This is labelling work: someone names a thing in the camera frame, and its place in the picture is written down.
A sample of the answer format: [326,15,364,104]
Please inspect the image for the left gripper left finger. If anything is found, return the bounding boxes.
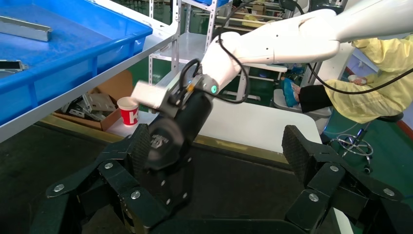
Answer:
[29,123,169,234]

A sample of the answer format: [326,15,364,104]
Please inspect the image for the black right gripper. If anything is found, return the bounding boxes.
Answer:
[143,92,214,209]

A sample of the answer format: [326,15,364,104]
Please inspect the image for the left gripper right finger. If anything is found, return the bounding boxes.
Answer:
[282,125,413,234]

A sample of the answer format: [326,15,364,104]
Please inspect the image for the silver metal housing part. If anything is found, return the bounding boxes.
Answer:
[0,59,29,73]
[0,15,53,42]

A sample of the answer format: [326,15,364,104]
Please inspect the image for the white plastic seat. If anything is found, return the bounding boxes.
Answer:
[272,89,332,122]

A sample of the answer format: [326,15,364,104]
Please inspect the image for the red and white paper cup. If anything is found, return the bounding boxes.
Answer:
[116,96,140,126]

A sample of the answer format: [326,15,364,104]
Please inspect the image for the black stool chrome base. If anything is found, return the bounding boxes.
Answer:
[334,113,405,175]

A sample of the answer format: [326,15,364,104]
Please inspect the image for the black trouser leg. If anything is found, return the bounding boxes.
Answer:
[297,84,333,114]

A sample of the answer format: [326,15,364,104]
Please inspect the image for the person in yellow coat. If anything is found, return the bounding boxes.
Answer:
[324,35,413,125]

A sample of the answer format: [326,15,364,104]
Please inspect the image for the brown cardboard box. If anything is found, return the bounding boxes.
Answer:
[53,69,134,132]

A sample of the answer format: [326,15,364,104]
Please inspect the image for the blue shoe cover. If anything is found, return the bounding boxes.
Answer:
[280,77,301,108]

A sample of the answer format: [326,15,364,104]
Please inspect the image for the white background work table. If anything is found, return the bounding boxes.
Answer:
[223,63,288,101]

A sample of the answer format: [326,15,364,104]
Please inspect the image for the blue plastic bin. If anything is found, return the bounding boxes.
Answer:
[0,0,153,125]

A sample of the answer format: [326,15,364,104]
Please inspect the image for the grey metal bracket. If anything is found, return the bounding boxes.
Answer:
[68,108,97,122]
[81,93,117,113]

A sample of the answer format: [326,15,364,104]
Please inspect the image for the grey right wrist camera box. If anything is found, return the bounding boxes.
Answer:
[131,80,181,114]

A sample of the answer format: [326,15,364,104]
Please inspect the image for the white perforated rack post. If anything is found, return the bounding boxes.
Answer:
[206,0,218,54]
[148,0,154,114]

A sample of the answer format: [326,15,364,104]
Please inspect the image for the short black looped cable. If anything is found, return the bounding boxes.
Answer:
[178,58,202,98]

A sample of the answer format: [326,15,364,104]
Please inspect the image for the white perforated shelf post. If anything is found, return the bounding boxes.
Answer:
[171,0,182,73]

